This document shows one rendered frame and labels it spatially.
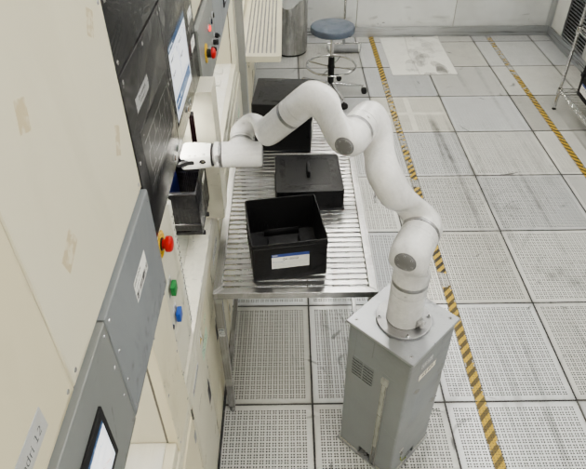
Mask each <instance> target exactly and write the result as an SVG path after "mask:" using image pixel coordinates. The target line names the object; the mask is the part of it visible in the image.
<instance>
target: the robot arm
mask: <svg viewBox="0 0 586 469"><path fill-rule="evenodd" d="M311 117H313V118H314V119H315V120H316V122H317V124H318V125H319V127H320V128H321V130H322V132H323V135H324V137H325V139H326V142H327V144H328V145H329V146H330V148H331V149H332V150H333V151H335V152H336V153H338V154H341V155H343V156H347V157H354V156H357V155H359V154H361V153H362V152H364V157H365V169H366V177H367V179H368V182H369V184H370V185H371V187H372V189H373V191H374V193H375V195H376V196H377V198H378V200H379V201H380V202H381V204H382V205H383V206H385V207H386V208H387V209H389V210H391V211H395V212H396V213H397V214H398V215H399V216H400V218H401V220H402V223H403V225H402V227H401V229H400V230H399V232H398V234H397V236H396V237H395V239H394V241H393V243H392V246H391V249H390V253H389V263H390V265H391V266H392V268H393V275H392V281H391V287H390V294H389V299H388V300H386V301H384V302H382V303H381V304H380V306H379V307H378V309H377V312H376V320H377V323H378V325H379V327H380V329H381V330H382V331H383V332H384V333H386V334H387V335H389V336H391V337H393V338H395V339H398V340H402V341H413V340H416V339H419V338H421V337H423V336H425V335H426V334H427V333H428V332H429V330H430V328H431V325H432V316H431V314H430V312H429V310H428V309H427V308H426V307H425V302H426V297H427V292H428V287H429V284H430V279H431V269H430V267H429V264H430V261H431V258H432V255H433V253H434V251H435V249H436V247H437V245H438V243H439V241H440V238H441V236H442V233H443V228H444V227H443V222H442V219H441V217H440V216H439V214H438V213H437V211H436V210H435V209H434V208H433V207H432V206H431V205H430V204H429V203H427V202H426V201H425V200H424V199H422V198H421V197H420V196H419V195H417V194H416V193H415V191H414V190H413V189H412V188H411V186H410V184H409V183H408V181H407V179H406V176H405V174H404V172H403V170H402V169H401V167H400V165H399V162H398V159H397V156H396V152H395V148H394V140H393V126H392V122H391V119H390V117H389V115H388V113H387V111H386V110H385V108H384V107H383V106H382V105H381V104H380V103H378V102H376V101H373V100H365V101H362V102H360V103H358V104H357V105H356V106H355V107H354V108H353V109H352V110H351V111H350V112H349V113H348V114H347V115H345V114H344V112H343V111H342V108H341V104H340V97H339V95H338V94H337V92H336V91H335V90H334V89H333V88H332V87H330V86H328V85H326V84H324V83H322V82H319V81H315V80H311V81H307V82H304V83H303V84H301V85H300V86H298V87H297V88H296V89H294V90H293V91H292V92H291V93H290V94H289V95H287V96H286V97H285V98H284V99H283V100H281V101H280V102H279V103H278V104H277V105H276V106H275V107H273V108H272V109H271V110H270V111H269V112H268V113H267V114H266V115H264V116H262V115H259V114H253V113H250V114H245V115H244V116H242V117H241V118H240V119H239V120H238V121H236V122H235V123H234V125H233V126H232V129H231V133H230V140H229V141H215V142H214V143H206V142H185V143H183V144H182V145H181V149H180V155H179V160H178V163H177V167H178V168H182V169H199V168H210V167H211V166H212V167H214V165H215V168H260V167H262V164H263V146H262V145H264V146H272V145H274V144H276V143H277V142H279V141H280V140H282V139H283V138H284V137H286V136H287V135H288V134H290V133H291V132H292V131H294V130H295V129H296V128H298V127H299V126H301V125H302V124H303V123H304V122H306V121H307V120H308V119H310V118H311ZM254 135H256V137H257V139H258V141H253V137H254ZM181 160H182V161H181Z"/></svg>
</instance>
